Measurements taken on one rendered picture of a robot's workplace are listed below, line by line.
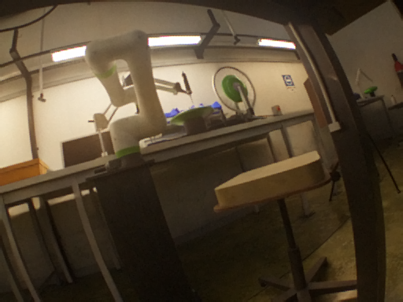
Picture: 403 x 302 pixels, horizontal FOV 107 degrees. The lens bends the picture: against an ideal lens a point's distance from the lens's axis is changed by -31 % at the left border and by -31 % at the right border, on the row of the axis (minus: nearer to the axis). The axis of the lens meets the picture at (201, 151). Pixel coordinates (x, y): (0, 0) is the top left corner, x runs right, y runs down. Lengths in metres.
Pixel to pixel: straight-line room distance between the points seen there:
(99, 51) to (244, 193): 0.75
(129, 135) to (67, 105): 1.49
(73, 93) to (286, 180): 2.25
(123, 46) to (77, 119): 1.55
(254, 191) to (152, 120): 0.60
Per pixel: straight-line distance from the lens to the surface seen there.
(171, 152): 1.35
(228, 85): 2.12
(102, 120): 1.34
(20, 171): 1.43
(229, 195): 0.66
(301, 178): 0.60
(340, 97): 0.36
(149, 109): 1.00
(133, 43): 0.90
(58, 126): 2.38
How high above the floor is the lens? 0.69
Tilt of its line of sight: 5 degrees up
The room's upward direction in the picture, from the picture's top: 18 degrees counter-clockwise
